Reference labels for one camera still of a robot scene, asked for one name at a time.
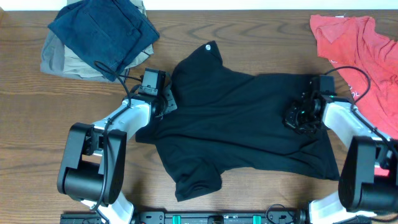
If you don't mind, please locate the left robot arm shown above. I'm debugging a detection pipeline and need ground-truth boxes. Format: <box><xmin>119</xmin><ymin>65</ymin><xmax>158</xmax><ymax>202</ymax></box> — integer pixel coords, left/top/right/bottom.
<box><xmin>57</xmin><ymin>88</ymin><xmax>177</xmax><ymax>223</ymax></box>

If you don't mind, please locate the folded grey garment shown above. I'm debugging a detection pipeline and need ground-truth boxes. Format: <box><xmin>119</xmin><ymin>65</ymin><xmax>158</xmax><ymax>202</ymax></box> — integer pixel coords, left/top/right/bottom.
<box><xmin>40</xmin><ymin>30</ymin><xmax>111</xmax><ymax>83</ymax></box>

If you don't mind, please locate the folded navy blue garment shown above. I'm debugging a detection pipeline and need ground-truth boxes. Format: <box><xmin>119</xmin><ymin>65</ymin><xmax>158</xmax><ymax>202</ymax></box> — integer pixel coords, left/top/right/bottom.
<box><xmin>47</xmin><ymin>0</ymin><xmax>161</xmax><ymax>83</ymax></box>

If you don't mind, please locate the folded beige garment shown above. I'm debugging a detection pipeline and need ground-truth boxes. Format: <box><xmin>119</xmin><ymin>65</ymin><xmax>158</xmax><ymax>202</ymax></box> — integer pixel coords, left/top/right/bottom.
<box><xmin>62</xmin><ymin>0</ymin><xmax>155</xmax><ymax>79</ymax></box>

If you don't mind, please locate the black t-shirt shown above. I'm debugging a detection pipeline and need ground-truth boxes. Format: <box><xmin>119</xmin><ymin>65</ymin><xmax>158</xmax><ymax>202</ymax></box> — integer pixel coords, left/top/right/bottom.
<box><xmin>136</xmin><ymin>41</ymin><xmax>340</xmax><ymax>201</ymax></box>

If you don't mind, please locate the red t-shirt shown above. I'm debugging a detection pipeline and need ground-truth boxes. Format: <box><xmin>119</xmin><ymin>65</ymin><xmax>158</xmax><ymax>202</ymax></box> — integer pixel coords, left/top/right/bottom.
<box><xmin>310</xmin><ymin>15</ymin><xmax>397</xmax><ymax>139</ymax></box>

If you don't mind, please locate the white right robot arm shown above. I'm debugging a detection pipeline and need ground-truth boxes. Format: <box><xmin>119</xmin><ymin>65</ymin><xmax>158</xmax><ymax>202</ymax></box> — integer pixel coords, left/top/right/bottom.
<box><xmin>284</xmin><ymin>93</ymin><xmax>397</xmax><ymax>223</ymax></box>

